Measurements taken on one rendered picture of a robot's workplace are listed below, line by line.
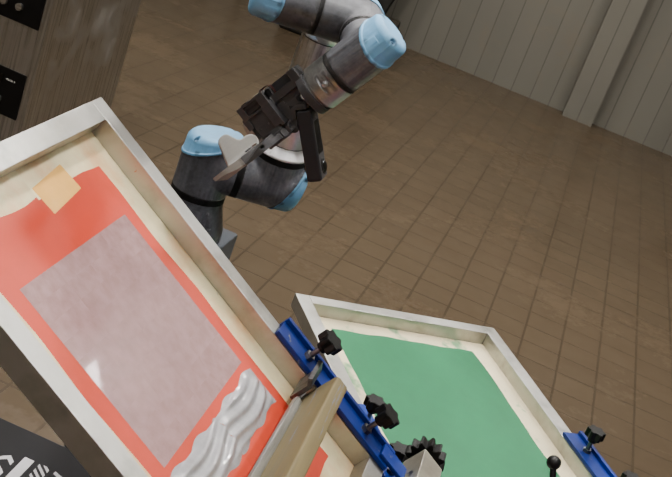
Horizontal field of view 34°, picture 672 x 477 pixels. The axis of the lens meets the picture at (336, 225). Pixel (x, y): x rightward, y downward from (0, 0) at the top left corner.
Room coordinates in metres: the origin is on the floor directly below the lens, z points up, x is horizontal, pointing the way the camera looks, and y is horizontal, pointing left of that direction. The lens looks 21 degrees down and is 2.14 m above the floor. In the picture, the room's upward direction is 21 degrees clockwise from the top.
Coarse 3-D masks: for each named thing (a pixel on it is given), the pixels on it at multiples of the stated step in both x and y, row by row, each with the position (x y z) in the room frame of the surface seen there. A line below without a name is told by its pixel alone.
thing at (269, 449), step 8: (296, 400) 1.53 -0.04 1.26; (288, 408) 1.51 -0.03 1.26; (296, 408) 1.52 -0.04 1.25; (288, 416) 1.48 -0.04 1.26; (280, 424) 1.45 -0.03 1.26; (288, 424) 1.46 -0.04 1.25; (280, 432) 1.43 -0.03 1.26; (272, 440) 1.40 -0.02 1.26; (280, 440) 1.42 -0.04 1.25; (264, 448) 1.38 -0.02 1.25; (272, 448) 1.38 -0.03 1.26; (264, 456) 1.35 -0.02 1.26; (256, 464) 1.33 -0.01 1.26; (264, 464) 1.34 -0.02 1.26; (256, 472) 1.31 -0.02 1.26
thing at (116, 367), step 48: (0, 240) 1.28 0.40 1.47; (48, 240) 1.37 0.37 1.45; (0, 288) 1.22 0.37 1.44; (48, 288) 1.29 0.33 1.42; (96, 288) 1.38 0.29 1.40; (48, 336) 1.22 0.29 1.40; (96, 336) 1.30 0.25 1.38; (144, 336) 1.39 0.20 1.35; (96, 384) 1.23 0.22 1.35; (144, 384) 1.31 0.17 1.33; (144, 432) 1.24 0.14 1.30; (192, 432) 1.32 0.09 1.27
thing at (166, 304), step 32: (96, 192) 1.56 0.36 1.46; (64, 224) 1.43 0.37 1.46; (96, 224) 1.50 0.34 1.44; (128, 224) 1.57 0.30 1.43; (96, 256) 1.44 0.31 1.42; (128, 256) 1.50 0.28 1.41; (160, 256) 1.58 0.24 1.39; (128, 288) 1.44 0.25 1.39; (160, 288) 1.51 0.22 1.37; (192, 288) 1.59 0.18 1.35; (160, 320) 1.45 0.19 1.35; (192, 320) 1.52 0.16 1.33; (192, 352) 1.46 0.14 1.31; (224, 352) 1.53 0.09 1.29; (192, 384) 1.40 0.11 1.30; (224, 384) 1.47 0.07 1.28; (256, 448) 1.42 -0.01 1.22; (320, 448) 1.57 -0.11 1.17
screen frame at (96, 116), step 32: (32, 128) 1.48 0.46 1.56; (64, 128) 1.55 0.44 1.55; (96, 128) 1.68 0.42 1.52; (0, 160) 1.35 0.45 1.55; (32, 160) 1.47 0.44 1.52; (128, 160) 1.67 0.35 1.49; (160, 192) 1.66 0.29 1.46; (192, 224) 1.67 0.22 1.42; (192, 256) 1.65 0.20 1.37; (224, 256) 1.68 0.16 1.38; (224, 288) 1.65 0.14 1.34; (0, 320) 1.12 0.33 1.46; (256, 320) 1.64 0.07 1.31; (0, 352) 1.12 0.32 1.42; (32, 352) 1.13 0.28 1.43; (288, 352) 1.63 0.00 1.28; (32, 384) 1.11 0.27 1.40; (64, 384) 1.13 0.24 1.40; (64, 416) 1.11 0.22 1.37; (96, 416) 1.14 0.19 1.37; (96, 448) 1.10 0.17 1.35; (352, 448) 1.62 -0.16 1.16
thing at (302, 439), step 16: (336, 384) 1.55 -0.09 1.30; (304, 400) 1.55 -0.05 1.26; (320, 400) 1.49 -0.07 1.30; (336, 400) 1.51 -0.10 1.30; (304, 416) 1.46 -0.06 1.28; (320, 416) 1.44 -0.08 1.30; (288, 432) 1.43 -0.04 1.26; (304, 432) 1.39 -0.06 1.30; (320, 432) 1.40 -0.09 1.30; (288, 448) 1.36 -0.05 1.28; (304, 448) 1.34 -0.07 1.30; (272, 464) 1.33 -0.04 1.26; (288, 464) 1.29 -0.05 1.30; (304, 464) 1.31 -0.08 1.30
